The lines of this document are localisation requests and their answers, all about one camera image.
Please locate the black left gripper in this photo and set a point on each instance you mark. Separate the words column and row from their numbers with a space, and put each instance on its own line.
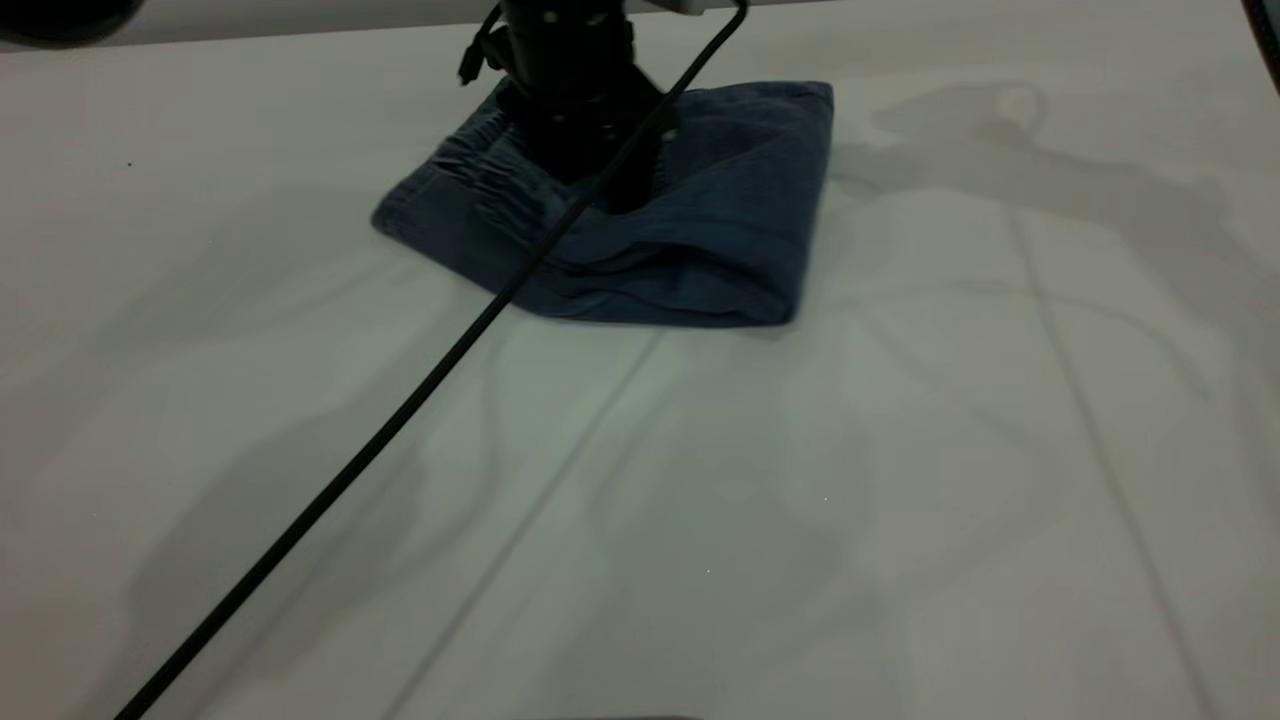
column 590, row 125

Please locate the blue denim shorts with print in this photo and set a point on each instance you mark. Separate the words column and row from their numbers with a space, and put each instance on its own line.
column 720, row 220

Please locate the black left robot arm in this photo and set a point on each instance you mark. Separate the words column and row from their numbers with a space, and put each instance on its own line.
column 565, row 40

